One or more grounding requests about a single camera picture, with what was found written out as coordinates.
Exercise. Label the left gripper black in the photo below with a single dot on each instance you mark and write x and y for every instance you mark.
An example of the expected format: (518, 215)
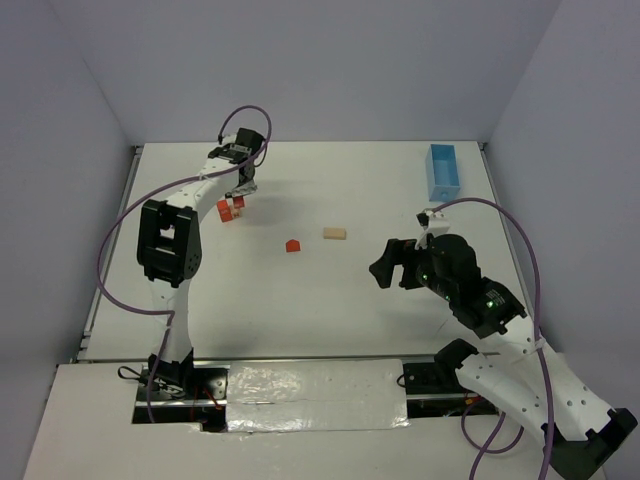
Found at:
(245, 186)

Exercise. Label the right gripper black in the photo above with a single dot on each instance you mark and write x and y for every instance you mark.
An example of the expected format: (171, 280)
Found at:
(409, 263)

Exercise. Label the blue plastic box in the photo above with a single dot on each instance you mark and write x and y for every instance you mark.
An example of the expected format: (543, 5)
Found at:
(442, 173)

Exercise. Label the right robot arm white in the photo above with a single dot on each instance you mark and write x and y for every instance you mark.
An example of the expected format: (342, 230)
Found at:
(515, 371)

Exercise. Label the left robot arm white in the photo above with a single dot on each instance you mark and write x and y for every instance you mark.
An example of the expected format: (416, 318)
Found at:
(170, 250)

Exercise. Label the natural flat wood block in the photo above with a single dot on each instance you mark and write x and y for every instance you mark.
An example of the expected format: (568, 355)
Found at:
(334, 233)

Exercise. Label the red house-shaped block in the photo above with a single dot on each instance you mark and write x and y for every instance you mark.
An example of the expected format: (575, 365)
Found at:
(292, 246)

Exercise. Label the silver foil tape sheet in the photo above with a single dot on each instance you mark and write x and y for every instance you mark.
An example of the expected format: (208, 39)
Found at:
(281, 397)

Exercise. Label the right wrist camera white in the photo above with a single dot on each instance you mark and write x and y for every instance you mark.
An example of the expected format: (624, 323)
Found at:
(434, 223)

